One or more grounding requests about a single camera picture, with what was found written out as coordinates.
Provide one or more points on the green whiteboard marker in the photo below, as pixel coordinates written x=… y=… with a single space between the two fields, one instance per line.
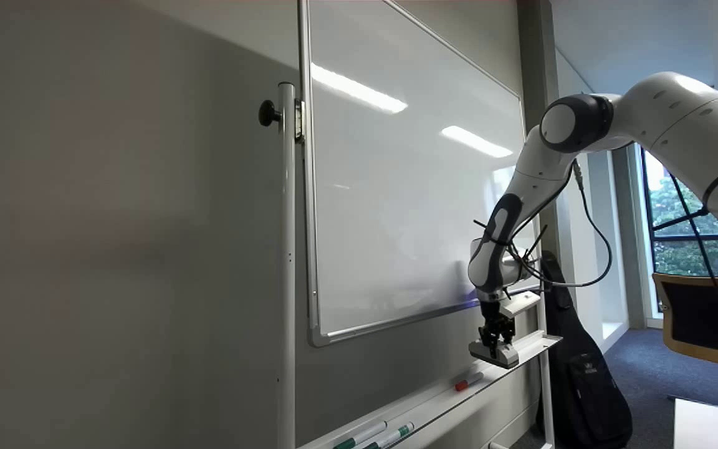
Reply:
x=392 y=438
x=359 y=436

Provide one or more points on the black guitar bag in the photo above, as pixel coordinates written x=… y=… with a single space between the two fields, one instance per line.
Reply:
x=589 y=410

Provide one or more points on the red whiteboard marker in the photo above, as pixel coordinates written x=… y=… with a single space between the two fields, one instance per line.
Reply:
x=464 y=383

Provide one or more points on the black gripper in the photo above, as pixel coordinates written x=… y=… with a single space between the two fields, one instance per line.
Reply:
x=498 y=323

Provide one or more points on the white whiteboard stand post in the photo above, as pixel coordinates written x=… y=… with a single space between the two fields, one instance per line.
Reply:
x=288 y=380

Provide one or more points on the whiteboard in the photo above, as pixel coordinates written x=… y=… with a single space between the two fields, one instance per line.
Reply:
x=407 y=148

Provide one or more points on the wooden chair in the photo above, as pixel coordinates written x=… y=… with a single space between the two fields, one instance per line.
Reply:
x=688 y=315

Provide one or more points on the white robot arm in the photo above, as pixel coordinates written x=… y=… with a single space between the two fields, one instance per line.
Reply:
x=672 y=116

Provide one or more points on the whiteboard marker tray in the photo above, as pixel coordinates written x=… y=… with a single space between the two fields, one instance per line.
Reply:
x=440 y=410

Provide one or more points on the black stand knob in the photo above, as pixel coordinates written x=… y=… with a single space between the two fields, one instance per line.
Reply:
x=268 y=113

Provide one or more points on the grey whiteboard eraser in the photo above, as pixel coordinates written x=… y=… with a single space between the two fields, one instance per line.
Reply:
x=503 y=355

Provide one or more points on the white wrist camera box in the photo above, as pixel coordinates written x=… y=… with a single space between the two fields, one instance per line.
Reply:
x=519 y=304

